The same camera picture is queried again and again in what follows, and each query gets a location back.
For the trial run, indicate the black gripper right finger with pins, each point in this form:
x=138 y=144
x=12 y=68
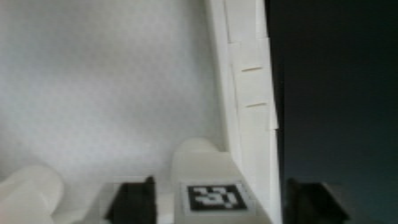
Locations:
x=318 y=204

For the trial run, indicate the white desk leg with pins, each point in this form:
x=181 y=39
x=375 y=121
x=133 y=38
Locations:
x=30 y=194
x=213 y=198

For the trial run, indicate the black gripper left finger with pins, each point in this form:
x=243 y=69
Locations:
x=131 y=208

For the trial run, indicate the white L-shaped fence bar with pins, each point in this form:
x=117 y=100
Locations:
x=249 y=54

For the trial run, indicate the white desk tabletop tray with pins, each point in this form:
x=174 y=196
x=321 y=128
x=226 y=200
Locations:
x=108 y=92

